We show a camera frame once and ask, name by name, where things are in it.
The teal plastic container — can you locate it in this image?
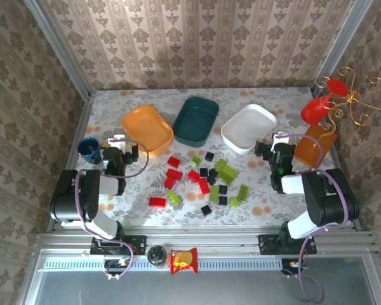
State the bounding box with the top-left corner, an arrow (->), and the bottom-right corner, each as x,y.
172,96 -> 220,148

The orange wooden board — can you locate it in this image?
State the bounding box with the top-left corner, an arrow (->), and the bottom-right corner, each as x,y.
290,124 -> 338,169

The aluminium corner post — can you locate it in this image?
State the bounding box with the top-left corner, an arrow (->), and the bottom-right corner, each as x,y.
314,0 -> 377,92
23,0 -> 91,99

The white plastic container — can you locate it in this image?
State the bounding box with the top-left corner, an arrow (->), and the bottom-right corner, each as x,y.
220,104 -> 277,156

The small electronics board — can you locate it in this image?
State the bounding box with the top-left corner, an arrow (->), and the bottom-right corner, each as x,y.
104,257 -> 131,269
281,259 -> 309,276

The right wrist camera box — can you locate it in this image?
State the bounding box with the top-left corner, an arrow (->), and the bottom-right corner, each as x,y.
272,129 -> 292,144

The red glass goblet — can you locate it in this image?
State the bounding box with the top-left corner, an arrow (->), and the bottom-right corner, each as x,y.
300,78 -> 349,126

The blue mug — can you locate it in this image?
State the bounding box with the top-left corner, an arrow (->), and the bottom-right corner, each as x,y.
77,137 -> 105,165

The red snack bag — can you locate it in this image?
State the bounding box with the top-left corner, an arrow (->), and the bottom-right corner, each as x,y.
170,247 -> 199,275

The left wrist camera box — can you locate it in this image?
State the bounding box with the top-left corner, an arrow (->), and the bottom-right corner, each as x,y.
108,134 -> 128,152

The aluminium front rail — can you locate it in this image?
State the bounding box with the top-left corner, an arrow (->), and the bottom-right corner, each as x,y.
34,225 -> 381,255

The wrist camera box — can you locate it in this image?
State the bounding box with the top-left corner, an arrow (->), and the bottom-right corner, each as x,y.
108,134 -> 128,152
272,129 -> 292,144

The orange plastic container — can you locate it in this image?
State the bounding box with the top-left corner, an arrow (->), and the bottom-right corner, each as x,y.
121,105 -> 175,158

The dark round jar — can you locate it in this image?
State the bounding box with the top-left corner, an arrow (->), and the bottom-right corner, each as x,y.
147,245 -> 170,270

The white slotted cable duct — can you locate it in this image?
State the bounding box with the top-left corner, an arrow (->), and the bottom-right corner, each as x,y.
43,257 -> 283,271

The grey metal panel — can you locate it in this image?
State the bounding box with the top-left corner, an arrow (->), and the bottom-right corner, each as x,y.
18,250 -> 381,305

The gold wire stand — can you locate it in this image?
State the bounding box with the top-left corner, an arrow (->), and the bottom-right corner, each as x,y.
314,65 -> 381,140

